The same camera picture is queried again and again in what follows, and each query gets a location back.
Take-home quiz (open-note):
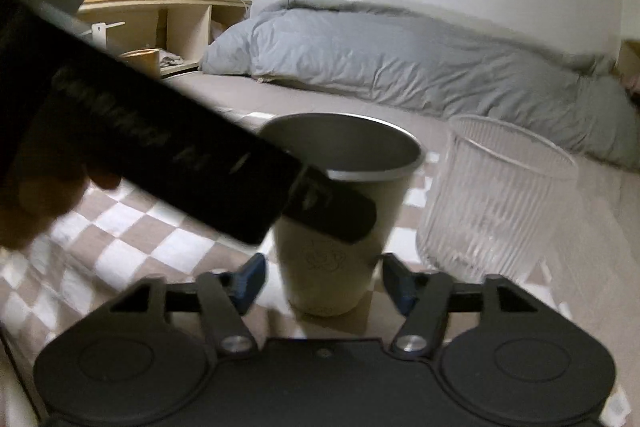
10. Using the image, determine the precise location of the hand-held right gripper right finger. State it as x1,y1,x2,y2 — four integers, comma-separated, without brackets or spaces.
381,253,543,358

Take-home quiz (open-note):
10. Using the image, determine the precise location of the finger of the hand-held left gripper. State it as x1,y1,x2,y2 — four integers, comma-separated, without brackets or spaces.
284,166,377,244

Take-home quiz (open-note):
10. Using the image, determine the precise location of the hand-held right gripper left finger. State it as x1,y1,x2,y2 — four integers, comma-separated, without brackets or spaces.
107,253,267,355

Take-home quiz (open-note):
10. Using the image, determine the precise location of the beige metal cup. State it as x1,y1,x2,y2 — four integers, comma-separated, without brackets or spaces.
257,113,425,319

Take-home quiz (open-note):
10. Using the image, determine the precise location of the clear ribbed glass cup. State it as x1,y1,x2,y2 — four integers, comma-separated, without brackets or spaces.
416,114,580,284

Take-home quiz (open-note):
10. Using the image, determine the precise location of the person's left hand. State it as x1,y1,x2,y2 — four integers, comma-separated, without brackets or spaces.
0,166,122,251

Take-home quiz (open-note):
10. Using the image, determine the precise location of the round wooden container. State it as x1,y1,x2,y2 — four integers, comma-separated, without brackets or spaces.
120,48,161,78

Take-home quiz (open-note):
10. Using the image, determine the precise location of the crumpled grey cloth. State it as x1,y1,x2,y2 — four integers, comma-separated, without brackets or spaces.
159,49,189,68

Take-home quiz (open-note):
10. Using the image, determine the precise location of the white stand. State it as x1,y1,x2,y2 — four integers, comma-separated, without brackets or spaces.
90,21,126,51

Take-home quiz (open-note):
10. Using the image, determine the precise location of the wooden bedside shelf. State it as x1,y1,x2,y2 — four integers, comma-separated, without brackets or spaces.
77,0,253,78

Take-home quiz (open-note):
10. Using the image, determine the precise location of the checkered blanket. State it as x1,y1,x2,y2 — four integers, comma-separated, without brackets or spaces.
0,107,581,388

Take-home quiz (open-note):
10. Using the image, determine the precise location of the grey duvet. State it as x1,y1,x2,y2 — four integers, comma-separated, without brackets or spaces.
199,0,640,172

